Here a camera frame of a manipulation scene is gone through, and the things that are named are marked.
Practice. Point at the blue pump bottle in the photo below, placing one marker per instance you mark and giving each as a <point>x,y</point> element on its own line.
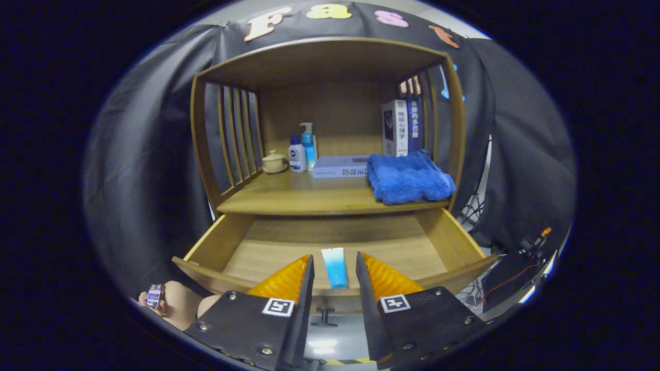
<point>309,149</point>

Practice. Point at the blue squeeze tube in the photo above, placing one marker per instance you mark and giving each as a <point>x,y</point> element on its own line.
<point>335,268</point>

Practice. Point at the black backdrop cloth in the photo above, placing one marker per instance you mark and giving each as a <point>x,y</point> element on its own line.
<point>515,154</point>

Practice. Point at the white upright book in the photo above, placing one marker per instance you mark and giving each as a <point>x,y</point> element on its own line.
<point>394,129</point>

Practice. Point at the wooden cabinet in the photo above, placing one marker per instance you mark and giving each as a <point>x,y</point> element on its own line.
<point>335,113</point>

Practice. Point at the small printed device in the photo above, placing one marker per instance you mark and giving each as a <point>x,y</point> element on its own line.
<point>154,297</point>

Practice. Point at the orange clamp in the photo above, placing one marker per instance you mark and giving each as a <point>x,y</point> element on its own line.
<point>545,232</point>

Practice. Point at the wooden drawer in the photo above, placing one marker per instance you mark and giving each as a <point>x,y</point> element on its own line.
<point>278,257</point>

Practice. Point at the dark blue upright book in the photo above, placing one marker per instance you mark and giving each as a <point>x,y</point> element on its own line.
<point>415,126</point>

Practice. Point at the folded blue towel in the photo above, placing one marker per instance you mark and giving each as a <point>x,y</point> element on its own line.
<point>407,178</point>

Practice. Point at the black tripod stand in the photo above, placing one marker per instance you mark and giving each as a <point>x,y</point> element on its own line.
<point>472,211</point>

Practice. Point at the pale flat-lying book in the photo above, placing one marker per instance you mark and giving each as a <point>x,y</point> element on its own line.
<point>337,167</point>

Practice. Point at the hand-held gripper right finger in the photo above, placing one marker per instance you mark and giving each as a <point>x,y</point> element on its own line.
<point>367,309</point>

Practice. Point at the white bottle with blue cap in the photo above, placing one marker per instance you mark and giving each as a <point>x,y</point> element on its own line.
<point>297,157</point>

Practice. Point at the beige lidded ceramic cup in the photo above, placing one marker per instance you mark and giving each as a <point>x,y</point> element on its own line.
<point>274,162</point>

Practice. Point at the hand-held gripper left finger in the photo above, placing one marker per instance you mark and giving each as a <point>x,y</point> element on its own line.
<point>305,309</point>

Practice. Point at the wooden countertop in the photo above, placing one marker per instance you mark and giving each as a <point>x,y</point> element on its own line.
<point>309,196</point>

